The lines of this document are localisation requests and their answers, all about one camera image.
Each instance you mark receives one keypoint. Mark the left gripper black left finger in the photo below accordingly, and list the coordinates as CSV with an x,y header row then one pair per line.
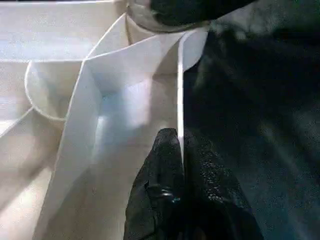
x,y
157,187

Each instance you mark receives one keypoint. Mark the white plastic table top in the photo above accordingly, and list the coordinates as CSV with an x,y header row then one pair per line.
x,y
75,75

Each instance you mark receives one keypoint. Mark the white plastic table leg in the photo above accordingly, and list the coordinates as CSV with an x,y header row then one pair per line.
x,y
142,21

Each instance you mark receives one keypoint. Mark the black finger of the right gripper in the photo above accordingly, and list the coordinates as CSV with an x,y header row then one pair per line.
x,y
187,12

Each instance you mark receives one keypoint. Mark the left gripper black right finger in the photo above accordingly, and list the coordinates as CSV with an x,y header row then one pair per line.
x,y
212,200

